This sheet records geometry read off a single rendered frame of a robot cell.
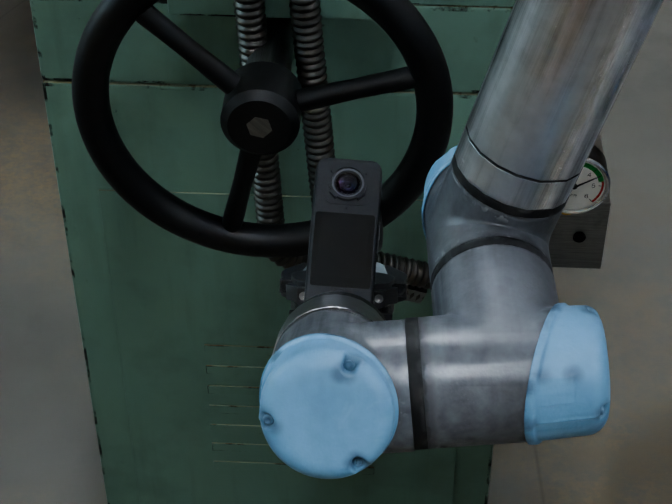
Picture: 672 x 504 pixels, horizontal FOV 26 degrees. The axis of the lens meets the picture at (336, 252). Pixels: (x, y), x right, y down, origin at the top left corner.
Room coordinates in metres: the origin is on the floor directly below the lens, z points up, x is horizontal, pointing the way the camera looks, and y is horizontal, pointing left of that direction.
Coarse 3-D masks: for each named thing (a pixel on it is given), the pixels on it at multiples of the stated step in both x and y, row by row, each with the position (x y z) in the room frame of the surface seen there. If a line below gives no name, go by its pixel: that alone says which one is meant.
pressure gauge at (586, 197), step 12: (600, 156) 1.03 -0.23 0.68; (588, 168) 1.01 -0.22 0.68; (600, 168) 1.01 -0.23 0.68; (588, 180) 1.01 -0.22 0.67; (600, 180) 1.01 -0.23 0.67; (576, 192) 1.01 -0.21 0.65; (588, 192) 1.01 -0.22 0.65; (600, 192) 1.01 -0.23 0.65; (576, 204) 1.01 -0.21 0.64; (588, 204) 1.01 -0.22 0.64
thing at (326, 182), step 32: (320, 160) 0.79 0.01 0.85; (352, 160) 0.79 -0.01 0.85; (320, 192) 0.77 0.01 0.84; (352, 192) 0.77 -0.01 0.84; (320, 224) 0.75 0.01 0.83; (352, 224) 0.75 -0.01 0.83; (320, 256) 0.73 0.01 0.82; (352, 256) 0.73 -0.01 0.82; (320, 288) 0.71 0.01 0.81; (352, 288) 0.71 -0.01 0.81
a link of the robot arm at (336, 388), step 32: (320, 320) 0.62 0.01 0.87; (352, 320) 0.62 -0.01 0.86; (288, 352) 0.57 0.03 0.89; (320, 352) 0.56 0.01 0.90; (352, 352) 0.56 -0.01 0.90; (384, 352) 0.57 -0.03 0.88; (288, 384) 0.54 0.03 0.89; (320, 384) 0.54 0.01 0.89; (352, 384) 0.54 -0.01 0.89; (384, 384) 0.55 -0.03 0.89; (288, 416) 0.54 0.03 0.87; (320, 416) 0.53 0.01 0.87; (352, 416) 0.53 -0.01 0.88; (384, 416) 0.53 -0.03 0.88; (288, 448) 0.53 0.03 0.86; (320, 448) 0.53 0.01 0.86; (352, 448) 0.53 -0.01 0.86; (384, 448) 0.53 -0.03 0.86
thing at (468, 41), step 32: (32, 0) 1.10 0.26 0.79; (64, 0) 1.10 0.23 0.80; (96, 0) 1.10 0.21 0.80; (160, 0) 1.10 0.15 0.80; (64, 32) 1.10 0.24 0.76; (128, 32) 1.10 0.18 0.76; (192, 32) 1.09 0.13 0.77; (224, 32) 1.09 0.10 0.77; (352, 32) 1.09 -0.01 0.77; (384, 32) 1.09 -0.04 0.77; (448, 32) 1.08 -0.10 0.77; (480, 32) 1.08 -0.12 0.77; (64, 64) 1.10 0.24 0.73; (128, 64) 1.10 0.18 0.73; (160, 64) 1.10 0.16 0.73; (352, 64) 1.09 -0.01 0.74; (384, 64) 1.09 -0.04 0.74; (448, 64) 1.08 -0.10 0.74; (480, 64) 1.08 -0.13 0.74
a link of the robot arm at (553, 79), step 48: (528, 0) 0.70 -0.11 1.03; (576, 0) 0.68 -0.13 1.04; (624, 0) 0.67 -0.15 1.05; (528, 48) 0.69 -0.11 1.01; (576, 48) 0.67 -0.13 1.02; (624, 48) 0.68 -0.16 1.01; (480, 96) 0.71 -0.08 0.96; (528, 96) 0.68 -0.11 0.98; (576, 96) 0.67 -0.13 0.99; (480, 144) 0.69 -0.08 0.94; (528, 144) 0.67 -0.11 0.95; (576, 144) 0.68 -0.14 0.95; (432, 192) 0.73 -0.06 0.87; (480, 192) 0.68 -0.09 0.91; (528, 192) 0.67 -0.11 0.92; (432, 240) 0.69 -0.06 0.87; (480, 240) 0.66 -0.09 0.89; (528, 240) 0.67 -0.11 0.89
